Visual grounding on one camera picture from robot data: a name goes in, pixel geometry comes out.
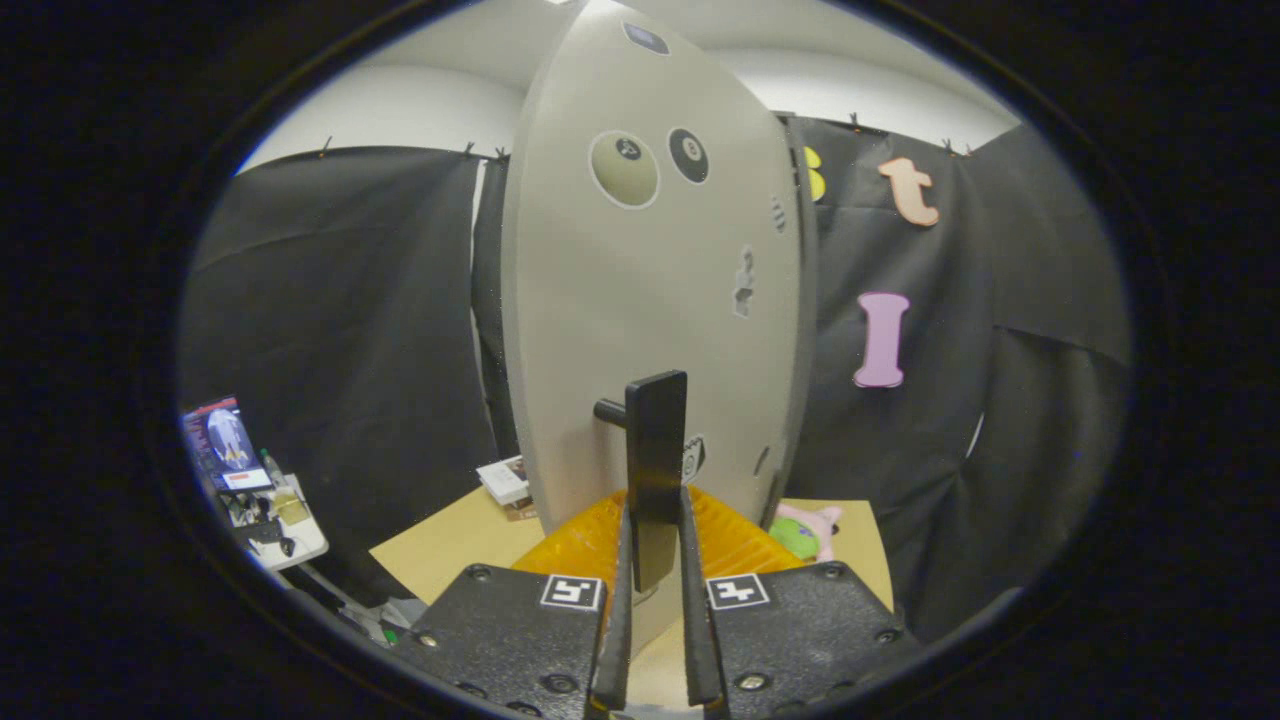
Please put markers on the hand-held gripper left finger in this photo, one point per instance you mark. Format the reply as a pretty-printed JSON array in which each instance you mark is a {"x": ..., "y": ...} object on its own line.
[{"x": 500, "y": 630}]

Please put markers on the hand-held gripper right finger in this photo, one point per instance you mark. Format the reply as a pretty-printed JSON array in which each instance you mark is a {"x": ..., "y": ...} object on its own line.
[{"x": 800, "y": 630}]

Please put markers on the grey shoe cabinet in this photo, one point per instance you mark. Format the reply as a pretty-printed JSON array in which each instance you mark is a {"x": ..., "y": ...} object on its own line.
[{"x": 806, "y": 300}]

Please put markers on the green pink plush toy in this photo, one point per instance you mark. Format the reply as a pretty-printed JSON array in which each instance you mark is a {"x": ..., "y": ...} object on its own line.
[{"x": 800, "y": 535}]

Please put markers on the white book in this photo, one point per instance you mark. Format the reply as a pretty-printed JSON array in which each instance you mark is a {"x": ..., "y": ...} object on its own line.
[{"x": 503, "y": 478}]

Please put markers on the white side table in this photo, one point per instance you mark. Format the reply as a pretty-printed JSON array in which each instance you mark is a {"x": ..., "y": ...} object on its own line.
[{"x": 305, "y": 545}]

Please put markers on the clear plastic bottle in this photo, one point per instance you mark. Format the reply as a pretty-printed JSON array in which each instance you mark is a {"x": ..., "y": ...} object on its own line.
[{"x": 272, "y": 470}]

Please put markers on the black backdrop cloth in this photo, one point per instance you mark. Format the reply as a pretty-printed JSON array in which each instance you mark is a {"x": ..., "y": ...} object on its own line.
[{"x": 340, "y": 350}]

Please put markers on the blue display screen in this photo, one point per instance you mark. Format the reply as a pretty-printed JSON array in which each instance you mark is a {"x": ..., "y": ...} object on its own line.
[{"x": 225, "y": 445}]

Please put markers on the row of black cloth clips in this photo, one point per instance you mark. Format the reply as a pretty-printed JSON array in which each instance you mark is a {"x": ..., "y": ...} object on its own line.
[{"x": 853, "y": 121}]

